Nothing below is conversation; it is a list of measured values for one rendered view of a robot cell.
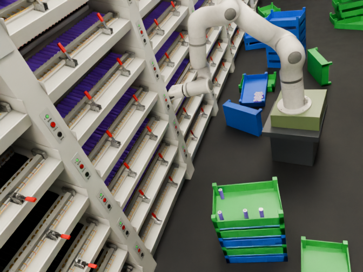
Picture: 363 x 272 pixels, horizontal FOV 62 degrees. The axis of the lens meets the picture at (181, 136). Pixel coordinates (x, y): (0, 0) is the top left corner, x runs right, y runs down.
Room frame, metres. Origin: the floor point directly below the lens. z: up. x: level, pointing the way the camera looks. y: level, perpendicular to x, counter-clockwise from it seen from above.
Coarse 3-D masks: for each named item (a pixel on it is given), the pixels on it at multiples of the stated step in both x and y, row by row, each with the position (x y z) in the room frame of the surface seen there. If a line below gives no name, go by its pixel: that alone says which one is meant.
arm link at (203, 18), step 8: (224, 0) 1.39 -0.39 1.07; (232, 0) 1.37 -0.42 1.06; (200, 8) 1.46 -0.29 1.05; (208, 8) 1.42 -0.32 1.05; (216, 8) 1.37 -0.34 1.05; (224, 8) 1.34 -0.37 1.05; (232, 8) 1.33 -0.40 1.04; (192, 16) 1.46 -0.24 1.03; (200, 16) 1.43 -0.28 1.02; (208, 16) 1.41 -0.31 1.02; (216, 16) 1.37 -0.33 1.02; (224, 16) 1.34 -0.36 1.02; (232, 16) 1.32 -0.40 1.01; (192, 24) 1.45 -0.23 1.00; (200, 24) 1.43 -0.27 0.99; (208, 24) 1.42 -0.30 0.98; (216, 24) 1.38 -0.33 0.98; (224, 24) 1.35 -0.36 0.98; (192, 32) 1.45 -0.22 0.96; (200, 32) 1.43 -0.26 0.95; (192, 40) 1.45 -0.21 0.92; (200, 40) 1.44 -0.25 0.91
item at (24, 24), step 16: (0, 0) 1.12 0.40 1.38; (16, 0) 1.11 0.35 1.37; (32, 0) 1.13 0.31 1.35; (48, 0) 1.16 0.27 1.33; (64, 0) 1.16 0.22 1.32; (80, 0) 1.23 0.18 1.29; (0, 16) 1.01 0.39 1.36; (16, 16) 1.03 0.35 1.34; (32, 16) 1.04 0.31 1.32; (48, 16) 1.07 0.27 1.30; (64, 16) 1.14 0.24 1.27; (16, 32) 0.95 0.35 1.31; (32, 32) 1.00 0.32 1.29
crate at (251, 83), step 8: (248, 80) 2.24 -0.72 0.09; (256, 80) 2.21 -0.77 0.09; (264, 80) 2.16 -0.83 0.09; (248, 88) 2.17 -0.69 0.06; (256, 88) 2.13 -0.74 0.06; (264, 88) 2.09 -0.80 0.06; (240, 96) 2.08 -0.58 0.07; (248, 96) 2.09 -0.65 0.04; (264, 96) 1.97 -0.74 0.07; (240, 104) 2.03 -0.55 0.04; (248, 104) 1.99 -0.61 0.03; (256, 104) 1.96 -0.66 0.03; (264, 104) 1.93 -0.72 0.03
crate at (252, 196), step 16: (224, 192) 0.97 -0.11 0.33; (240, 192) 0.93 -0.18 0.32; (256, 192) 0.90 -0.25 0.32; (272, 192) 0.87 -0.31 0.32; (224, 208) 0.88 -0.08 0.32; (240, 208) 0.85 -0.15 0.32; (256, 208) 0.82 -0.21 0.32; (272, 208) 0.79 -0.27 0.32; (224, 224) 0.78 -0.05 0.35; (240, 224) 0.76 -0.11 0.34; (256, 224) 0.74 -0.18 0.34; (272, 224) 0.71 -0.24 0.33
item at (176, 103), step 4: (188, 52) 2.08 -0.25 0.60; (188, 56) 2.08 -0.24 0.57; (196, 72) 1.91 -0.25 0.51; (188, 76) 1.86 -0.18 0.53; (192, 76) 1.86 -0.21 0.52; (184, 80) 1.82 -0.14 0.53; (188, 80) 1.81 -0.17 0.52; (192, 80) 1.84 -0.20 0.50; (172, 100) 1.62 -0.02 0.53; (176, 100) 1.62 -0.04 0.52; (180, 100) 1.62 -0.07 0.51; (172, 104) 1.52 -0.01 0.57; (176, 104) 1.58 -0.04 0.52; (180, 104) 1.63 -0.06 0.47; (176, 108) 1.55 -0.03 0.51; (176, 112) 1.57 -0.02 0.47
